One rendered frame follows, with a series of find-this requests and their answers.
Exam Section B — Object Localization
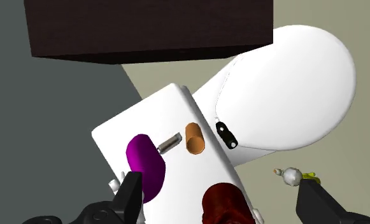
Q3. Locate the dark red round object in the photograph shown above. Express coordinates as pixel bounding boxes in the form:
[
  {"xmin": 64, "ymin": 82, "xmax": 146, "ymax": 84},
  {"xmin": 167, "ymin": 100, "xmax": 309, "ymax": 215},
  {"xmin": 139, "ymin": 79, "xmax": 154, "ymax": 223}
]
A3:
[{"xmin": 201, "ymin": 182, "xmax": 256, "ymax": 224}]

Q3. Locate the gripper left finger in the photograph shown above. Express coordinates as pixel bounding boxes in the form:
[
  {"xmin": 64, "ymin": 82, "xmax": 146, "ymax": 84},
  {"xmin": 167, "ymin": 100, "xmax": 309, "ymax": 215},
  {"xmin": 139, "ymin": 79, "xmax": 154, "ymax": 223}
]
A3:
[{"xmin": 21, "ymin": 171, "xmax": 144, "ymax": 224}]

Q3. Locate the white and yellow small figure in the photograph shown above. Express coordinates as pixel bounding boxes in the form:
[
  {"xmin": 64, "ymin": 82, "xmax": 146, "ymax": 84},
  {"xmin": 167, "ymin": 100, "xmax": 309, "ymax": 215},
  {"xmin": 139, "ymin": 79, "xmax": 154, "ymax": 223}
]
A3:
[{"xmin": 273, "ymin": 167, "xmax": 322, "ymax": 188}]

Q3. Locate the orange cup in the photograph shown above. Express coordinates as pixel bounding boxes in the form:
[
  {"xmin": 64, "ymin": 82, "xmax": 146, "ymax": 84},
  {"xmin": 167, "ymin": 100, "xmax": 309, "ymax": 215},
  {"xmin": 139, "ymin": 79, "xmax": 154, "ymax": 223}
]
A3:
[{"xmin": 184, "ymin": 122, "xmax": 206, "ymax": 155}]

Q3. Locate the purple cup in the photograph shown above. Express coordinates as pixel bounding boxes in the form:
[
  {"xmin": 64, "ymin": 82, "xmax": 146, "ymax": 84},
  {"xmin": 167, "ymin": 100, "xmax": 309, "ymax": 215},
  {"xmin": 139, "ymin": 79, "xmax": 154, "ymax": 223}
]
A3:
[{"xmin": 125, "ymin": 133, "xmax": 166, "ymax": 204}]

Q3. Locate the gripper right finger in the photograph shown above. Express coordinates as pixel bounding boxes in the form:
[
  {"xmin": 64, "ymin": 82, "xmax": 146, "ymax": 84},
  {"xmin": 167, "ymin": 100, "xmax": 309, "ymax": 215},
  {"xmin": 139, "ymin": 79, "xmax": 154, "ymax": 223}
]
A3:
[{"xmin": 295, "ymin": 179, "xmax": 370, "ymax": 224}]

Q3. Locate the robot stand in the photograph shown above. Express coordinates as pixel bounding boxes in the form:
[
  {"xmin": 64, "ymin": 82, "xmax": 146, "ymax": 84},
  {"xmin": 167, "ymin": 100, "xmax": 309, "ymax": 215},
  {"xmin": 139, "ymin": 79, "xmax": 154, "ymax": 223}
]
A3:
[{"xmin": 23, "ymin": 0, "xmax": 274, "ymax": 66}]

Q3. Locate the small silver cylinder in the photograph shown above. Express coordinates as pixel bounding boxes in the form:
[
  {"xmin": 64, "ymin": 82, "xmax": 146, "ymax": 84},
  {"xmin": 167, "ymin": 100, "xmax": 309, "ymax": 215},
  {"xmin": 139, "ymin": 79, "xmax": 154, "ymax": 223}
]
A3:
[{"xmin": 157, "ymin": 132, "xmax": 183, "ymax": 155}]

